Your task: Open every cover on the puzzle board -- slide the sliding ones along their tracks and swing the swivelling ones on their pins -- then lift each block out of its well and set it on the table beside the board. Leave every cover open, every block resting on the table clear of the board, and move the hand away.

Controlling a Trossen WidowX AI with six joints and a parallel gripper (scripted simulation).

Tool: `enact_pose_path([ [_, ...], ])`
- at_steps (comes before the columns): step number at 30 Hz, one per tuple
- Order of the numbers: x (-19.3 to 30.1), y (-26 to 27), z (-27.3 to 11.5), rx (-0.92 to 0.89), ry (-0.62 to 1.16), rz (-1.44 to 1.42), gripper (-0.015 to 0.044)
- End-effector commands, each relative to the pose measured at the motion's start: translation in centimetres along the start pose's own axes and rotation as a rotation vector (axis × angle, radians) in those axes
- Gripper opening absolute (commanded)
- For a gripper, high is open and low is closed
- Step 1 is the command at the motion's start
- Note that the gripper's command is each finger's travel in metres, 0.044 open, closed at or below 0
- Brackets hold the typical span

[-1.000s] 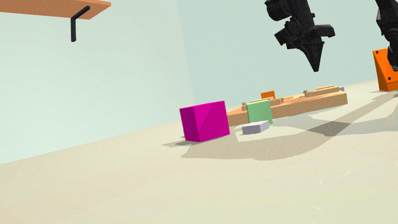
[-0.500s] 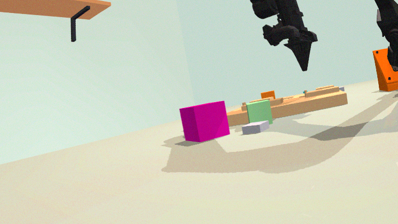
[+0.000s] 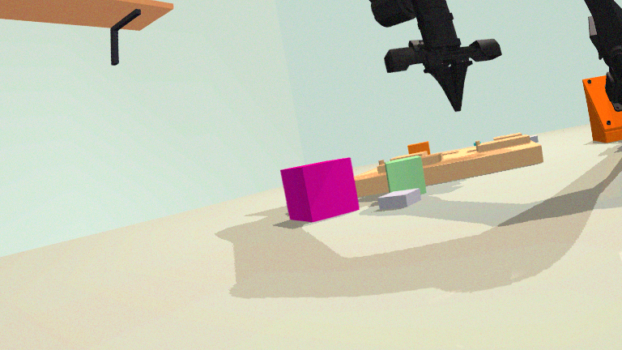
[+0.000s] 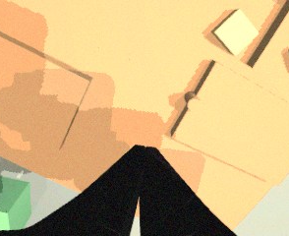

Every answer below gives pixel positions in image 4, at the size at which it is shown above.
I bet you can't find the tan square block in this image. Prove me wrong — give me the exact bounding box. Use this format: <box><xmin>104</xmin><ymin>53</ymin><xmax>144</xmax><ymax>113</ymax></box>
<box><xmin>212</xmin><ymin>9</ymin><xmax>260</xmax><ymax>56</ymax></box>

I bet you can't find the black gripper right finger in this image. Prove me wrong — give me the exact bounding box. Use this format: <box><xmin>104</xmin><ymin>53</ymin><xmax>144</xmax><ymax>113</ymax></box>
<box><xmin>140</xmin><ymin>146</ymin><xmax>236</xmax><ymax>236</ymax></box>

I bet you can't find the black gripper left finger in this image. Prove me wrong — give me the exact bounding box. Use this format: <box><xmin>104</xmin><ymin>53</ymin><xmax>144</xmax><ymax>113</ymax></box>
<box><xmin>0</xmin><ymin>145</ymin><xmax>145</xmax><ymax>236</ymax></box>

